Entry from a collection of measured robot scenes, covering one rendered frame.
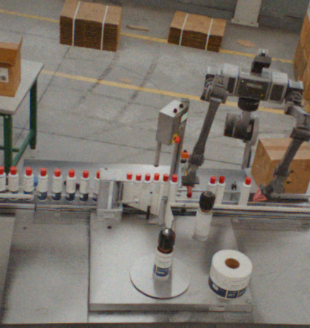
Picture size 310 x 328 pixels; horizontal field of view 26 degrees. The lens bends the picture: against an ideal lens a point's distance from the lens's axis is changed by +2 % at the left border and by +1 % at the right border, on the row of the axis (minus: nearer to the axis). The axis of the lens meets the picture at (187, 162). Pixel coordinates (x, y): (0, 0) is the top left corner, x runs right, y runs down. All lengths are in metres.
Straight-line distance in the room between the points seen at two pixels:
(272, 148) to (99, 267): 1.36
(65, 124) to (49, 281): 2.97
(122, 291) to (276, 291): 0.82
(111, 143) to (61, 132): 0.46
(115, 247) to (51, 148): 2.44
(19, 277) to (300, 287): 1.44
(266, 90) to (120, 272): 1.43
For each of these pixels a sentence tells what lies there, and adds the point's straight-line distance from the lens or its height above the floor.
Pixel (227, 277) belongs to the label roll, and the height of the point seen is 1.02.
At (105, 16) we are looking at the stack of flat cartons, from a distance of 7.71.
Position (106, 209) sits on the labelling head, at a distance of 3.66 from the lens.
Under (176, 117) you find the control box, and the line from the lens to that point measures 3.53.
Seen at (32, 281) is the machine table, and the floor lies 0.83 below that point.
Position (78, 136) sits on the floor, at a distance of 6.01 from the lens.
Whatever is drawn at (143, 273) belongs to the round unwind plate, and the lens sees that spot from 3.38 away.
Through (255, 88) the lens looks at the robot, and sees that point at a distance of 3.96.
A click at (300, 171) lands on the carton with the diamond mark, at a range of 4.14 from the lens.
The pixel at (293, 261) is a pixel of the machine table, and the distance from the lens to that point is 3.76.
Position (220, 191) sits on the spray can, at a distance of 3.83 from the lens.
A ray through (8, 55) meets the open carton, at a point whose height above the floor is 0.97.
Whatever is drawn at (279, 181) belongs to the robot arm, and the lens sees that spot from 3.81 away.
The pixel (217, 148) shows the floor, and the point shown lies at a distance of 6.12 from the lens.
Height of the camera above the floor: 3.22
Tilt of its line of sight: 33 degrees down
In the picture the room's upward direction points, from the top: 10 degrees clockwise
